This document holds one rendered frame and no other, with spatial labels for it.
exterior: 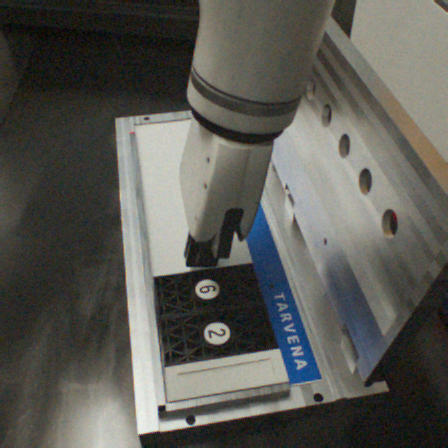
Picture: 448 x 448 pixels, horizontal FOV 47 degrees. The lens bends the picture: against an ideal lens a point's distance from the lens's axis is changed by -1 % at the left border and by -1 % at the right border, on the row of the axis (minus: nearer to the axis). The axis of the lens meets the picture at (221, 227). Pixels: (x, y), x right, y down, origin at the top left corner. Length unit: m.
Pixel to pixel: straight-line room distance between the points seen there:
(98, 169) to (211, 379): 0.34
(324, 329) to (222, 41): 0.27
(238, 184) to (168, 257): 0.17
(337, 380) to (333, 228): 0.13
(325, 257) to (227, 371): 0.14
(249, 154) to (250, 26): 0.09
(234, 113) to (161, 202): 0.25
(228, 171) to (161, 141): 0.31
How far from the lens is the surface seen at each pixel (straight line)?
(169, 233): 0.55
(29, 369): 0.51
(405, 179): 0.39
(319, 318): 0.49
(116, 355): 0.49
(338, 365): 0.47
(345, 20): 0.90
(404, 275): 0.39
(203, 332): 0.46
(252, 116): 0.36
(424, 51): 0.67
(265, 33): 0.34
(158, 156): 0.65
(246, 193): 0.39
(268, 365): 0.45
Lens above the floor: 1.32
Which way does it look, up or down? 45 degrees down
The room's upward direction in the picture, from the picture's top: straight up
